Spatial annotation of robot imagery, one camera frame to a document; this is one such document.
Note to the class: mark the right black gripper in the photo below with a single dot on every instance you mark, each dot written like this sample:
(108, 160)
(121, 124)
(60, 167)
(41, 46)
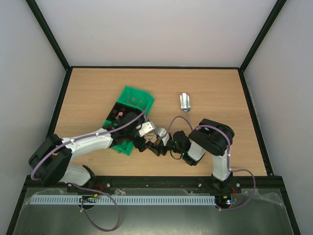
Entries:
(161, 147)

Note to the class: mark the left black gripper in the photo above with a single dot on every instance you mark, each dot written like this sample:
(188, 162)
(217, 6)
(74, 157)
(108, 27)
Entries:
(138, 145)

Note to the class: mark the clear glass jar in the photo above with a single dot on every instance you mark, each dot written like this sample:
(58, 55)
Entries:
(150, 137)

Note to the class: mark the green black bin set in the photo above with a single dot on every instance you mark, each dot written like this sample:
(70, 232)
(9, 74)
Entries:
(129, 111)

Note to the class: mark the silver metal scoop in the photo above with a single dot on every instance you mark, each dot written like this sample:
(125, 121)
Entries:
(185, 104)

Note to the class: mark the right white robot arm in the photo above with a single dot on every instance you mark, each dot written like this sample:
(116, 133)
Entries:
(209, 136)

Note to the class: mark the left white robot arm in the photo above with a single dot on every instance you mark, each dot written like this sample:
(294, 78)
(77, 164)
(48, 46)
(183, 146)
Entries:
(51, 162)

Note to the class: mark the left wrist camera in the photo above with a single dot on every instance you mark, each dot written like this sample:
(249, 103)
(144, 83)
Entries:
(145, 128)

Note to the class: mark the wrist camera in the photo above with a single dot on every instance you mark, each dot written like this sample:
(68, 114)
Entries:
(145, 128)
(163, 136)

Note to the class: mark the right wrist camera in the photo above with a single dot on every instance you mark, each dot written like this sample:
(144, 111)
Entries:
(163, 136)

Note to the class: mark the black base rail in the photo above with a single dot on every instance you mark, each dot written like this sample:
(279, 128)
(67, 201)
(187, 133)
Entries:
(198, 184)

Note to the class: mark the light blue cable duct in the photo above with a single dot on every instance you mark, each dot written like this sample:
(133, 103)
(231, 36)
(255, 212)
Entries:
(123, 200)

